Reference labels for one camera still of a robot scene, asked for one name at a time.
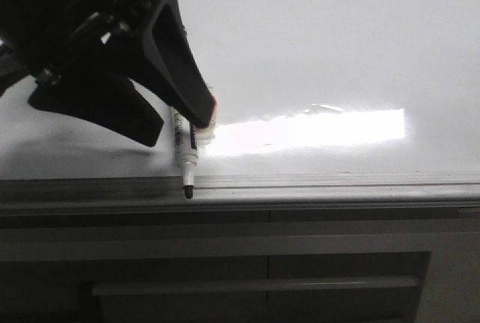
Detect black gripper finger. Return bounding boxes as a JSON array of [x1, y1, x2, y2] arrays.
[[28, 68, 164, 147], [134, 0, 215, 128]]

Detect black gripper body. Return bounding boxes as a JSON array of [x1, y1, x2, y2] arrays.
[[1, 0, 152, 87]]

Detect white black whiteboard marker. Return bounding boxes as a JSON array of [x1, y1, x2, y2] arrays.
[[171, 108, 199, 199]]

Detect red round magnet taped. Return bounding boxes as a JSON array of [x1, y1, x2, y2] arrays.
[[196, 85, 218, 147]]

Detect white whiteboard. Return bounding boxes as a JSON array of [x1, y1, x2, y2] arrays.
[[0, 0, 480, 181]]

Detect grey cabinet drawer front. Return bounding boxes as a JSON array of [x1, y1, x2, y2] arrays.
[[1, 218, 479, 322]]

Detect grey drawer handle bar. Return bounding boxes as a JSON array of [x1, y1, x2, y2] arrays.
[[91, 275, 421, 296]]

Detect grey aluminium whiteboard frame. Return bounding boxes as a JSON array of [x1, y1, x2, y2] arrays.
[[1, 171, 479, 214]]

